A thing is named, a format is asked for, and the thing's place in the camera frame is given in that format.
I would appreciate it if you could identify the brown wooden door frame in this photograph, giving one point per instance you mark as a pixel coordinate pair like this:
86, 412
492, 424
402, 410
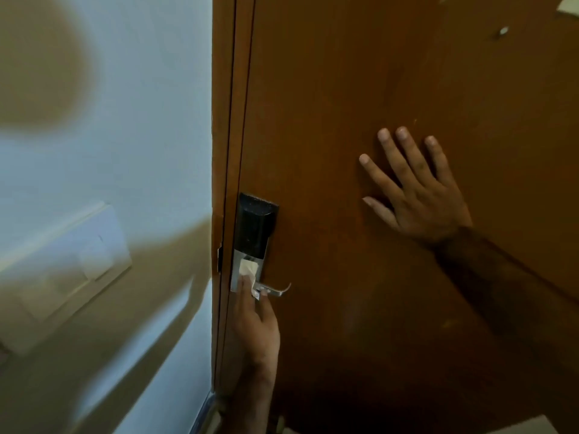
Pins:
222, 108

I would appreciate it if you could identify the person's left thumb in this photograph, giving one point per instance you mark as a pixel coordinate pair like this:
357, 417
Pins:
267, 305

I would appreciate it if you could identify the person's right little finger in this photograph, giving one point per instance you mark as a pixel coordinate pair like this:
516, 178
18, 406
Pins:
439, 160

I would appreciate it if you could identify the white wall switch plate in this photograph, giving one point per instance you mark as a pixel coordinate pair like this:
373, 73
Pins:
59, 275

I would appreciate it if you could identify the person's right middle finger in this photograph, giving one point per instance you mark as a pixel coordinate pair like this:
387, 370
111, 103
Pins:
398, 158

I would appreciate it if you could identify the person's right thumb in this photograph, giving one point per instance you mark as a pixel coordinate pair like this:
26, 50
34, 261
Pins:
382, 211

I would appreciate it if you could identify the person's right hand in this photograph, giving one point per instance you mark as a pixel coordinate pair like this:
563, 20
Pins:
429, 207

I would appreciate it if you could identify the person's left hand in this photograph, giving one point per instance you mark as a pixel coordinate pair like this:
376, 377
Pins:
255, 332

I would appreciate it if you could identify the person's right forearm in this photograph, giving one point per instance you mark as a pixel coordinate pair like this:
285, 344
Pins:
506, 293

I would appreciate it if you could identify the person's left forearm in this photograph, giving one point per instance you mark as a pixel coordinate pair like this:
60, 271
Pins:
253, 402

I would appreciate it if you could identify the black and silver door lock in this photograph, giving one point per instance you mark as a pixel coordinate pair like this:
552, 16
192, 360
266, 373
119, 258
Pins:
254, 225

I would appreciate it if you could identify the white tissue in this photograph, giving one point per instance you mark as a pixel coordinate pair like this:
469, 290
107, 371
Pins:
248, 267

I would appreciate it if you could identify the white door sign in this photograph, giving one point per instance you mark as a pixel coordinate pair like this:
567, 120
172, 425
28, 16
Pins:
570, 5

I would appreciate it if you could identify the brown wooden door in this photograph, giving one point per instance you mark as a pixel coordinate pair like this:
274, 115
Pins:
334, 85

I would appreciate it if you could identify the silver door peephole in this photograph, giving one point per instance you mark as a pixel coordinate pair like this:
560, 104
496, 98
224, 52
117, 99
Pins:
502, 32

